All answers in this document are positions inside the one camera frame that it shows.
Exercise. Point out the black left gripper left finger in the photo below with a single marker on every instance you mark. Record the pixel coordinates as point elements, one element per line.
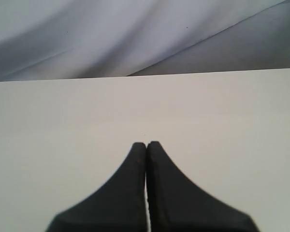
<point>117,206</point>

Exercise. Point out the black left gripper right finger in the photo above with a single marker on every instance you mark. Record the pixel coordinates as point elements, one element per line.
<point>176,204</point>

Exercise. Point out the grey backdrop cloth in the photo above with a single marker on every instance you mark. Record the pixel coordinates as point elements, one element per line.
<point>61,39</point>

